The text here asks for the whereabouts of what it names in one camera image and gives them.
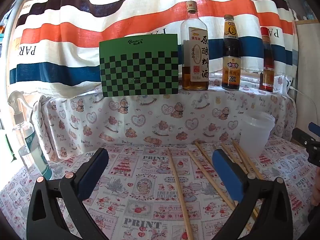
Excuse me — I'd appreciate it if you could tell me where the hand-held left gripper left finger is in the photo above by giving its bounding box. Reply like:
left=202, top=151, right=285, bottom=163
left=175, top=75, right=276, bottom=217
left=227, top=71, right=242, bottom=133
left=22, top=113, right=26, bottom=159
left=26, top=147, right=110, bottom=240

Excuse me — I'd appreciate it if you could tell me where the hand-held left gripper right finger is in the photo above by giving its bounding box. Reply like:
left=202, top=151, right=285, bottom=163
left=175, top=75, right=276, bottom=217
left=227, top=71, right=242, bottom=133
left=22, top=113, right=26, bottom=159
left=212, top=149, right=300, bottom=240

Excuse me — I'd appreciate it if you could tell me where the translucent plastic cup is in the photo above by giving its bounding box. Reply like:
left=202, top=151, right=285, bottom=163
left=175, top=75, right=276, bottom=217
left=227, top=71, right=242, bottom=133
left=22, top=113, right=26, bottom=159
left=239, top=112, right=275, bottom=158

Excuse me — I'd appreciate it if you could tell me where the bunch of wooden chopsticks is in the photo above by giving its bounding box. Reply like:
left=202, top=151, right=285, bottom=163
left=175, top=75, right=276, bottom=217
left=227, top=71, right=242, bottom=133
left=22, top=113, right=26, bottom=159
left=167, top=137, right=264, bottom=240

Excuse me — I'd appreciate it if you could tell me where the strawberry print tablecloth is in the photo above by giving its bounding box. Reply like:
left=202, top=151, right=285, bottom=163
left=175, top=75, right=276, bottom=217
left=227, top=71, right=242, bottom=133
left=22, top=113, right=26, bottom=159
left=0, top=134, right=320, bottom=240

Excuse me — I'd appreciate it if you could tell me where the pale wooden board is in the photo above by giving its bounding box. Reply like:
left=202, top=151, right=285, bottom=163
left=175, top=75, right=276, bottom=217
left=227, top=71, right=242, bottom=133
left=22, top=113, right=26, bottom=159
left=295, top=19, right=320, bottom=130

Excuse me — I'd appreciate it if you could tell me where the clear spray bottle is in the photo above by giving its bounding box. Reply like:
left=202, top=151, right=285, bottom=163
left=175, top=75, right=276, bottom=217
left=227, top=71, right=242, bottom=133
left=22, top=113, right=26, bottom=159
left=7, top=91, right=53, bottom=180

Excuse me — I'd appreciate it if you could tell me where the bear print cloth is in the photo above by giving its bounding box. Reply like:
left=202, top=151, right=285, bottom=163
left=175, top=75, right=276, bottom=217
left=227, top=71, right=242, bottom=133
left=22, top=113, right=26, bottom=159
left=37, top=71, right=297, bottom=160

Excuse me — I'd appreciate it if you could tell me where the red cap oil bottle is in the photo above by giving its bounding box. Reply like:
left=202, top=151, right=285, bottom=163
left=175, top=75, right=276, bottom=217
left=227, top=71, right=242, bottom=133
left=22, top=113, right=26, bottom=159
left=259, top=27, right=275, bottom=92

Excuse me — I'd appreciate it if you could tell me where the dark soy sauce bottle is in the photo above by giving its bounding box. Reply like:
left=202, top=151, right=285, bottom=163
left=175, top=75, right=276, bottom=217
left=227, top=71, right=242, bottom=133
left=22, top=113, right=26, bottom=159
left=222, top=14, right=242, bottom=91

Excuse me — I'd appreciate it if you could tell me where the green checkered box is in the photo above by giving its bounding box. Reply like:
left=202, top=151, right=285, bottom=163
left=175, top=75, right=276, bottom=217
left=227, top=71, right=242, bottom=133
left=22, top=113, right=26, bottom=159
left=99, top=34, right=179, bottom=97

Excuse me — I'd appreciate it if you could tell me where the clear cooking wine bottle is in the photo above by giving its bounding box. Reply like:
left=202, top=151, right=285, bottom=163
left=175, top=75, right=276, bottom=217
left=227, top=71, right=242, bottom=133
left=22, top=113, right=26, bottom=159
left=180, top=1, right=209, bottom=91

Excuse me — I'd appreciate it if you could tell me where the striped curtain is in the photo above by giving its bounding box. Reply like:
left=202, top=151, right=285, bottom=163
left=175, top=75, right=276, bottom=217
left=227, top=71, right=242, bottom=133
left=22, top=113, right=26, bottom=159
left=9, top=0, right=298, bottom=98

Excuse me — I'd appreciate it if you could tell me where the white cable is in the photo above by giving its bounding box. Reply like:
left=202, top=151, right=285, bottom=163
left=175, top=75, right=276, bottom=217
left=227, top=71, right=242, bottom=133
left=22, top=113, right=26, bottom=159
left=291, top=86, right=320, bottom=108

